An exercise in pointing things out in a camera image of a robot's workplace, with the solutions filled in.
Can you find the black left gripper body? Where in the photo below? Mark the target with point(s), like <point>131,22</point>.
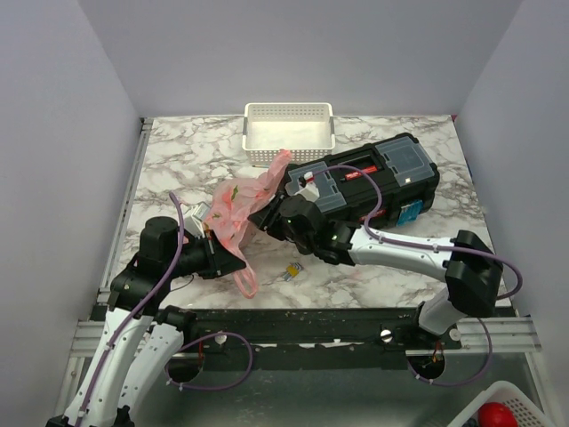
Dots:
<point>204,256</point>

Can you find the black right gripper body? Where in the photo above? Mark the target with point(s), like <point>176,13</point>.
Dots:
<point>276,225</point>

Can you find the pink plastic bag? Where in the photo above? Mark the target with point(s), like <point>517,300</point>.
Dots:
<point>235,199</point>

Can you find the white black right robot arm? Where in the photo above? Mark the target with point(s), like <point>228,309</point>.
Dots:
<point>469,269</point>

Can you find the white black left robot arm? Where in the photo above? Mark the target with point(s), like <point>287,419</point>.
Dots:
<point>139,336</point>

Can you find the white perforated plastic basket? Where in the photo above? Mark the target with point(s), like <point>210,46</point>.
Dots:
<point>306,129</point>

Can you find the black toolbox clear lids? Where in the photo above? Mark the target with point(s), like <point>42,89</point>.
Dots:
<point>399,166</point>

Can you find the red ball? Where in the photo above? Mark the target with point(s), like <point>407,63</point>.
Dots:
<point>495,414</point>

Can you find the white basket bottom right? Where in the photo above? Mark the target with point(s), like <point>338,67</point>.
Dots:
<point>509,395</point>

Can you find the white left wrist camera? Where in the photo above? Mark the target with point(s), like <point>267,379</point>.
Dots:
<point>194,218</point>

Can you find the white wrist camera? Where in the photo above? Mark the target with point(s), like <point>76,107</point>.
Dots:
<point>194,218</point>
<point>308,188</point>

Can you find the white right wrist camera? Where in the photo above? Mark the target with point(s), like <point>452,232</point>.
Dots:
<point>308,188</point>

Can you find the aluminium rail left edge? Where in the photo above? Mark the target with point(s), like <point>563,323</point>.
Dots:
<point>125,210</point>

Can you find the aluminium rail front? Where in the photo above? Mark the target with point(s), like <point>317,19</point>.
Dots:
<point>508,335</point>

